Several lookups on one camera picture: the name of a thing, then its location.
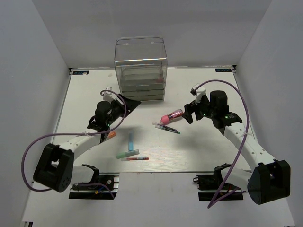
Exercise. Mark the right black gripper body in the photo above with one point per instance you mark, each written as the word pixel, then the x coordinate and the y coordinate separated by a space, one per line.
pixel 203 107

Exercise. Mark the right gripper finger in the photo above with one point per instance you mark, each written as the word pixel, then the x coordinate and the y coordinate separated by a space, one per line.
pixel 188 117
pixel 188 108

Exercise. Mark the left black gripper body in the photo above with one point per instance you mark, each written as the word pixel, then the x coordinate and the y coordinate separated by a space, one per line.
pixel 117 110

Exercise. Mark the pink capped marker tube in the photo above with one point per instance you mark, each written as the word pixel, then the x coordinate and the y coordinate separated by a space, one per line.
pixel 166 119

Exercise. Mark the green pen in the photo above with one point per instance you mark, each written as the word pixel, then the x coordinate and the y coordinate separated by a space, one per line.
pixel 167 129

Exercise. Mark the clear acrylic drawer organizer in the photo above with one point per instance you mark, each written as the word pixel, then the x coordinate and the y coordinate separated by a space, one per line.
pixel 141 66

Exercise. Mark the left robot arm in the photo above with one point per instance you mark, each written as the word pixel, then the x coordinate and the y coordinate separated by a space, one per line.
pixel 56 169

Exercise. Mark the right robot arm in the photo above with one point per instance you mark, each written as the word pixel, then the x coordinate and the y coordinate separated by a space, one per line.
pixel 268 179

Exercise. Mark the orange capped highlighter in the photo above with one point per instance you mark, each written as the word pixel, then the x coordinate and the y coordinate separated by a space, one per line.
pixel 111 134

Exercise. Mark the right blue table label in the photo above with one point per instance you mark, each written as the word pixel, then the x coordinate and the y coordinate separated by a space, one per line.
pixel 223 70

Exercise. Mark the blue table label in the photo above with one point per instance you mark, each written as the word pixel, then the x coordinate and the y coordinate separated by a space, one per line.
pixel 85 72
pixel 223 70

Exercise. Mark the blue highlighter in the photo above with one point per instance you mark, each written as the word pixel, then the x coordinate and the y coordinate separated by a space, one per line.
pixel 130 142

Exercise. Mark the green highlighter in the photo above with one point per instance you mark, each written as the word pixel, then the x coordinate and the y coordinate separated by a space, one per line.
pixel 127 154

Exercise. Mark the left blue table label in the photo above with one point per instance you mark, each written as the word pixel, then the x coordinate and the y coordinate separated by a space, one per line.
pixel 85 72

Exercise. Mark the red pen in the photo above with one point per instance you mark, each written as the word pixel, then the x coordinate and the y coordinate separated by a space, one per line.
pixel 135 158

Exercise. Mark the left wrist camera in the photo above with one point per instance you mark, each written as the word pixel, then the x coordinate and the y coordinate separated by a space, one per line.
pixel 107 96

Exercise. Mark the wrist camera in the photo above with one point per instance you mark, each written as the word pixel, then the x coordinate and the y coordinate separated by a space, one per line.
pixel 197 90
pixel 107 96

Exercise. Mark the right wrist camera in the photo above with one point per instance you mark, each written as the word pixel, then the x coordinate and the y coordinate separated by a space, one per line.
pixel 197 90

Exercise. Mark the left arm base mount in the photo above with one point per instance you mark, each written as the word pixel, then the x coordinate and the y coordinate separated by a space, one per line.
pixel 105 188

